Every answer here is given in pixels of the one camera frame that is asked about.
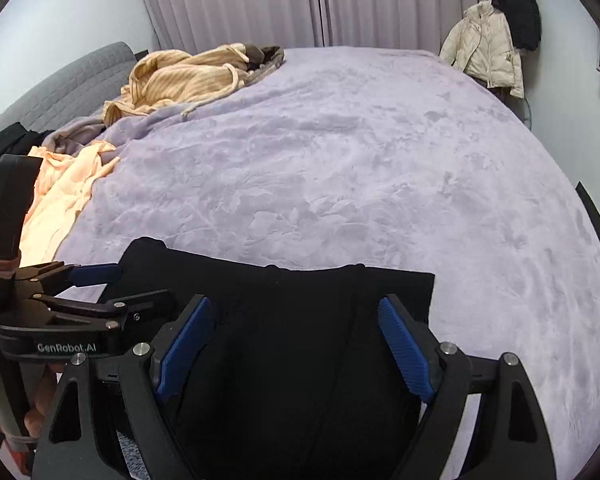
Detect black pants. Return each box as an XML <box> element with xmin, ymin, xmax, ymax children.
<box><xmin>100</xmin><ymin>237</ymin><xmax>436</xmax><ymax>480</ymax></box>

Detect grey-brown knit garment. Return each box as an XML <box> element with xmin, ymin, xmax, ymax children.
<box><xmin>242</xmin><ymin>45</ymin><xmax>286</xmax><ymax>86</ymax></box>

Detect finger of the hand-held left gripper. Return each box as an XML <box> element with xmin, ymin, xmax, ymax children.
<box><xmin>32</xmin><ymin>289</ymin><xmax>175</xmax><ymax>328</ymax></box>
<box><xmin>15</xmin><ymin>261</ymin><xmax>125</xmax><ymax>295</ymax></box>

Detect peach cloth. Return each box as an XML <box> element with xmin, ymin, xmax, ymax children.
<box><xmin>17</xmin><ymin>140</ymin><xmax>121</xmax><ymax>268</ymax></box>

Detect dark cloth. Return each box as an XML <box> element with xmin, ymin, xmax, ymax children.
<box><xmin>0</xmin><ymin>121</ymin><xmax>56</xmax><ymax>176</ymax></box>

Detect blue-grey heathered cloth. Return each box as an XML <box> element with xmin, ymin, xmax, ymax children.
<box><xmin>115</xmin><ymin>430</ymin><xmax>146</xmax><ymax>480</ymax></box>

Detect tan striped garment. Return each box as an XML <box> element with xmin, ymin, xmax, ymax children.
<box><xmin>102</xmin><ymin>44</ymin><xmax>253</xmax><ymax>128</ymax></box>

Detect pale pleated curtain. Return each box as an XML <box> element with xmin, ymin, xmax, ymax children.
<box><xmin>132</xmin><ymin>0</ymin><xmax>496</xmax><ymax>56</ymax></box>

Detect taupe cloth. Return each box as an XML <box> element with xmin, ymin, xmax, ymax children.
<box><xmin>40</xmin><ymin>115</ymin><xmax>111</xmax><ymax>153</ymax></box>

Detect black hanging jacket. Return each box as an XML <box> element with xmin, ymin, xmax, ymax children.
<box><xmin>482</xmin><ymin>0</ymin><xmax>542</xmax><ymax>52</ymax></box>

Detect lavender plush blanket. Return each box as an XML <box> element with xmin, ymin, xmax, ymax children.
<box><xmin>0</xmin><ymin>46</ymin><xmax>600</xmax><ymax>480</ymax></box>

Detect grey quilted headboard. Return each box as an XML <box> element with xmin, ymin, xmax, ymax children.
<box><xmin>0</xmin><ymin>41</ymin><xmax>148</xmax><ymax>148</ymax></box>

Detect person's left hand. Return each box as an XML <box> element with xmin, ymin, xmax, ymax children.
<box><xmin>0</xmin><ymin>359</ymin><xmax>63</xmax><ymax>440</ymax></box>

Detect cream padded jacket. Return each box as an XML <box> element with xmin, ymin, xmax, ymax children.
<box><xmin>437</xmin><ymin>0</ymin><xmax>526</xmax><ymax>100</ymax></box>

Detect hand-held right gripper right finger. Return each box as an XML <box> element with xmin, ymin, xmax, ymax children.
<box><xmin>377</xmin><ymin>294</ymin><xmax>558</xmax><ymax>480</ymax></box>

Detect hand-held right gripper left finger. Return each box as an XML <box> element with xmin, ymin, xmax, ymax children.
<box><xmin>30</xmin><ymin>294</ymin><xmax>216</xmax><ymax>480</ymax></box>

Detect black flat panel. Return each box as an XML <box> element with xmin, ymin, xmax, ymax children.
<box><xmin>575</xmin><ymin>181</ymin><xmax>600</xmax><ymax>263</ymax></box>

